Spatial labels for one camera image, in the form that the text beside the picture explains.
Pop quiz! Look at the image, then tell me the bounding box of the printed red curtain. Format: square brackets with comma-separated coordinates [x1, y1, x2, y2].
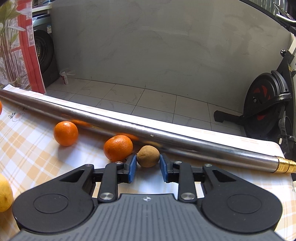
[0, 0, 47, 94]

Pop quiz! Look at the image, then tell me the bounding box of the large yellow lemon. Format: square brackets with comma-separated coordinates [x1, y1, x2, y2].
[0, 174, 14, 212]

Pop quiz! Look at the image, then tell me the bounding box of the long metal pole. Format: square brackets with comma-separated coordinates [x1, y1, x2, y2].
[0, 89, 296, 174]

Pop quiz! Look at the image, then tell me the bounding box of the small brown round fruit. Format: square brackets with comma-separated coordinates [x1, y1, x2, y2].
[136, 145, 161, 168]

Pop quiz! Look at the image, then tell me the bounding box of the black exercise bike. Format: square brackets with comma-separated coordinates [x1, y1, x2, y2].
[214, 0, 296, 160]

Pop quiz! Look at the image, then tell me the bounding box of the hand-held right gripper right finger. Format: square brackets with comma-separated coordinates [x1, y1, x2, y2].
[159, 153, 237, 203]

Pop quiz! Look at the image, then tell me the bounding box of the grey washing machine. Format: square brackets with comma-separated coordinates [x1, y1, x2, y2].
[31, 0, 59, 88]

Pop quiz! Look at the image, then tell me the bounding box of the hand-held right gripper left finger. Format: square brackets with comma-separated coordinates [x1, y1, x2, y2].
[59, 154, 137, 203]

